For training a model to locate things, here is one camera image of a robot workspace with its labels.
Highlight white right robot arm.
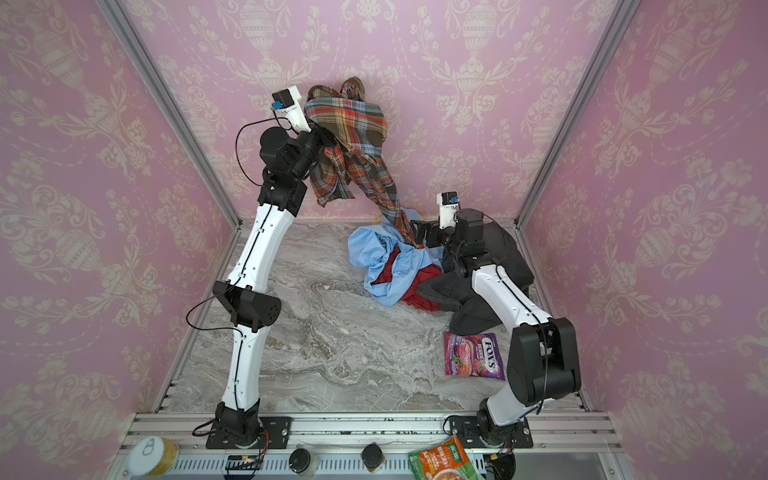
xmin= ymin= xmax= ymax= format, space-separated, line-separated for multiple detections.
xmin=411 ymin=209 xmax=581 ymax=446

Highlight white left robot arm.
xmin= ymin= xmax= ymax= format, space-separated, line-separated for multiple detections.
xmin=206 ymin=126 xmax=334 ymax=449

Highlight black round knob left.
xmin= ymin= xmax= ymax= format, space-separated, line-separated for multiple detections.
xmin=288 ymin=447 xmax=320 ymax=477

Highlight black round object bottom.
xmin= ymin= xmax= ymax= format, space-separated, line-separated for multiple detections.
xmin=483 ymin=453 xmax=517 ymax=480

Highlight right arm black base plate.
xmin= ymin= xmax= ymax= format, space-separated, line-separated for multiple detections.
xmin=443 ymin=415 xmax=534 ymax=450

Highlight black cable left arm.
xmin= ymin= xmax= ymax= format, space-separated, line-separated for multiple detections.
xmin=233 ymin=115 xmax=295 ymax=188

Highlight dark red cloth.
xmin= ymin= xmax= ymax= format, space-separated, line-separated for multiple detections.
xmin=371 ymin=247 xmax=443 ymax=312

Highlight green orange snack packet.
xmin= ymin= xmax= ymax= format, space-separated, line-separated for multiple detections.
xmin=408 ymin=436 xmax=480 ymax=480

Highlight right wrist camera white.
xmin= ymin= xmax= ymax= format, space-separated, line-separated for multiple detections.
xmin=436 ymin=191 xmax=460 ymax=230

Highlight red plaid cloth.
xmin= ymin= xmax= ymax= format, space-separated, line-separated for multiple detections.
xmin=304 ymin=76 xmax=415 ymax=245

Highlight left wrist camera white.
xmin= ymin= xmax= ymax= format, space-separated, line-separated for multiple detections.
xmin=272 ymin=85 xmax=311 ymax=134

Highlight light blue cloth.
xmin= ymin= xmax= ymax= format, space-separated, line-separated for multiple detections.
xmin=348 ymin=218 xmax=443 ymax=310

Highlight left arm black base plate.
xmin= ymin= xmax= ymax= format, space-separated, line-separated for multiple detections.
xmin=206 ymin=416 xmax=293 ymax=450

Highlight aluminium corner frame post left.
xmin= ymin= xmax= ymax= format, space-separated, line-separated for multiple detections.
xmin=96 ymin=0 xmax=242 ymax=230

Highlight aluminium front rail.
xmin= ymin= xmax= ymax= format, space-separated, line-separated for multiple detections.
xmin=107 ymin=411 xmax=633 ymax=479

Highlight black cloth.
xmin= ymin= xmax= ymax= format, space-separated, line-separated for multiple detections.
xmin=418 ymin=209 xmax=548 ymax=336

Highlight small electronics board wires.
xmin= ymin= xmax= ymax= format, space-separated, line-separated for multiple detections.
xmin=224 ymin=429 xmax=271 ymax=480

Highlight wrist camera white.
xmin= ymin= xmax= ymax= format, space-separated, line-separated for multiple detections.
xmin=272 ymin=85 xmax=311 ymax=134
xmin=436 ymin=191 xmax=460 ymax=230

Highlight aluminium corner frame post right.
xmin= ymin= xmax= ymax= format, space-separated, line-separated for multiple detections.
xmin=515 ymin=0 xmax=641 ymax=230

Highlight white lid jar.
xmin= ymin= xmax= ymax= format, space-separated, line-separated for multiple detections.
xmin=128 ymin=436 xmax=179 ymax=477

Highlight purple Fox's candy bag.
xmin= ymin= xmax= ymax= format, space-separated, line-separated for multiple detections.
xmin=443 ymin=332 xmax=505 ymax=380

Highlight black round knob right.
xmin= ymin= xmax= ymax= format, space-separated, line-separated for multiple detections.
xmin=361 ymin=442 xmax=385 ymax=473

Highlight aluminium corner frame post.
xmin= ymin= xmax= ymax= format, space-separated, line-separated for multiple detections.
xmin=96 ymin=0 xmax=242 ymax=230
xmin=515 ymin=0 xmax=641 ymax=230

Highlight black round knob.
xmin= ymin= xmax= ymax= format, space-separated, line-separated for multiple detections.
xmin=288 ymin=447 xmax=320 ymax=477
xmin=361 ymin=442 xmax=385 ymax=473

